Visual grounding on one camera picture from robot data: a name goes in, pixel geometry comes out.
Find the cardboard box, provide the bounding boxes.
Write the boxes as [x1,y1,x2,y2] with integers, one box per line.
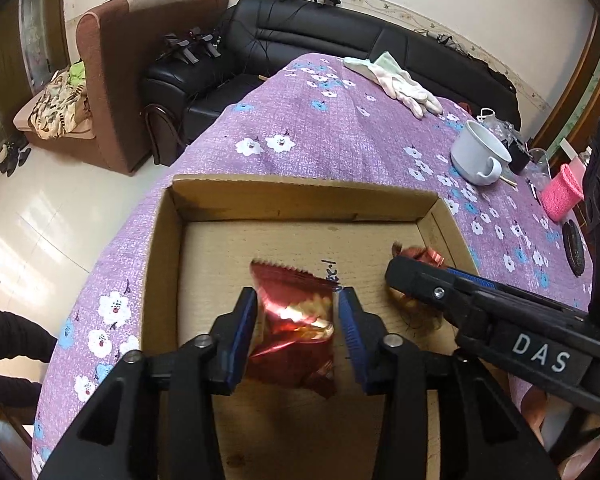
[139,174,481,480]

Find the white glove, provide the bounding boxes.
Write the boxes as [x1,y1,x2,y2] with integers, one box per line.
[342,55,444,119]

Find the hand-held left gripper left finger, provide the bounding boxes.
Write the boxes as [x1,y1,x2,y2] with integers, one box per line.
[40,287,258,480]

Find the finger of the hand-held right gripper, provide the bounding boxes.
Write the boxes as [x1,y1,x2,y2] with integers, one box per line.
[385,257,588,328]

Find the patterned clothes pile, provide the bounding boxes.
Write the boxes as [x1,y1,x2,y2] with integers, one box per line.
[30,60,93,141]

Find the wooden cabinet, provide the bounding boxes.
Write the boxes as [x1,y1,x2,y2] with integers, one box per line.
[530,10,600,161]

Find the black leather sofa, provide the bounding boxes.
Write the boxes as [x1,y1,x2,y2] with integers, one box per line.
[145,0,523,166]

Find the clear glass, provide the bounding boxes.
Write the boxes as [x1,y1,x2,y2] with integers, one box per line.
[529,149,551,181]

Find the small black container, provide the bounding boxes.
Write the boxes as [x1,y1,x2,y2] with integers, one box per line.
[505,135,531,173]

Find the purple floral tablecloth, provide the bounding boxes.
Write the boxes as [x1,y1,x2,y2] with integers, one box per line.
[30,52,593,480]

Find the wooden door with glass panels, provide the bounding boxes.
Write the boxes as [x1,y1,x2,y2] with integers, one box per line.
[0,0,68,201]

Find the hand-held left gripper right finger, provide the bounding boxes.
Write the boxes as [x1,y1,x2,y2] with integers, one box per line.
[337,287,561,480]

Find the wooden chair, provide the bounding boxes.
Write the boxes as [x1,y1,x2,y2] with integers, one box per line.
[0,400,36,461]

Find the brown armchair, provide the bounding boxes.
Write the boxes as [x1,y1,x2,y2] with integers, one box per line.
[12,0,231,176]

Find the dark red foil snack packet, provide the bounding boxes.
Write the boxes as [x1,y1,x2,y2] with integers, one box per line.
[391,242,448,313]

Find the white mug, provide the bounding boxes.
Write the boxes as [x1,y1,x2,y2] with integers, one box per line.
[450,120,513,187]

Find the pale green cloth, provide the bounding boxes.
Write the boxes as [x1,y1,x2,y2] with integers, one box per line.
[372,51,406,73]

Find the pink bottle with knitted sleeve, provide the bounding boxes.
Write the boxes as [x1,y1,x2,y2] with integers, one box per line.
[540,162,586,223]

